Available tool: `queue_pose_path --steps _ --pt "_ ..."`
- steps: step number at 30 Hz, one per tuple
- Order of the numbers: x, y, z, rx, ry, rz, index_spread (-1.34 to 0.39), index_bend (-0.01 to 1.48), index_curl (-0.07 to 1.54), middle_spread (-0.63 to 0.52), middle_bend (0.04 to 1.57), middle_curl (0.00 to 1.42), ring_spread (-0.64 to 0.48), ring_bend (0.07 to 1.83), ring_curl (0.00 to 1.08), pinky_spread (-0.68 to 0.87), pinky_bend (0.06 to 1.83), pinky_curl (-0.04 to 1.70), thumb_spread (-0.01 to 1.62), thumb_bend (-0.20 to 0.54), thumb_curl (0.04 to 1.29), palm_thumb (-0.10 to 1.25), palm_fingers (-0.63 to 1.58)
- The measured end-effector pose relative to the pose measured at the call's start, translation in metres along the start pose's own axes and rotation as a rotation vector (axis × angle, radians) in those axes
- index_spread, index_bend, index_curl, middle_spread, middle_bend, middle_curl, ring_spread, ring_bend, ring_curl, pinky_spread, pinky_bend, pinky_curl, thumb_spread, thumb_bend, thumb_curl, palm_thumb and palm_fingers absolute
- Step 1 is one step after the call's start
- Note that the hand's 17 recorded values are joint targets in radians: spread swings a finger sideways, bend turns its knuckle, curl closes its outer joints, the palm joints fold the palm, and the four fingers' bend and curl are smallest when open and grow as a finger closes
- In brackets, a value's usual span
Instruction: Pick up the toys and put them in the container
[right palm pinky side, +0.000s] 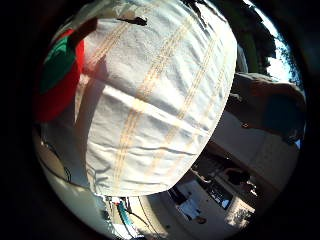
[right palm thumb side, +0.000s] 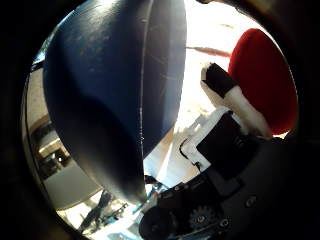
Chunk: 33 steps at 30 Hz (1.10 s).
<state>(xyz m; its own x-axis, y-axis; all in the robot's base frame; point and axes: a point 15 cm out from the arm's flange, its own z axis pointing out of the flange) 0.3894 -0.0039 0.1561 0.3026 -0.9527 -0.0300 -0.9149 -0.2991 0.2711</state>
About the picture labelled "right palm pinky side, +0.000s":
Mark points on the red plush apple toy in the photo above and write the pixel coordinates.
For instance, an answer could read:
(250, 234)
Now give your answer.
(61, 90)

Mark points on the white striped tablecloth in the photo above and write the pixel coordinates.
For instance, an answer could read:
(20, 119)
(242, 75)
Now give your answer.
(150, 100)

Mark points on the teal tool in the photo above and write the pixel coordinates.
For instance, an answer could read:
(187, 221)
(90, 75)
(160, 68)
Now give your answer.
(124, 213)

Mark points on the person in blue shirt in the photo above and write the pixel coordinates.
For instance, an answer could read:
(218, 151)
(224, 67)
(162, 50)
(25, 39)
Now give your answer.
(266, 106)

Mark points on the person in white shirt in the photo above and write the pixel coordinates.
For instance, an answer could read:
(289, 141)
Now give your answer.
(190, 209)

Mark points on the seated person in dark clothes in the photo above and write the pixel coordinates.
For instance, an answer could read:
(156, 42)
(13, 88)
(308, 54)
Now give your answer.
(237, 176)

